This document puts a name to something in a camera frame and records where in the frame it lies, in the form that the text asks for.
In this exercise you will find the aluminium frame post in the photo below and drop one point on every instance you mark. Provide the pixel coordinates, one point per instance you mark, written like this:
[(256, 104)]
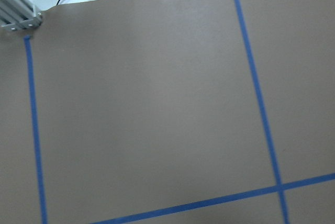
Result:
[(19, 15)]

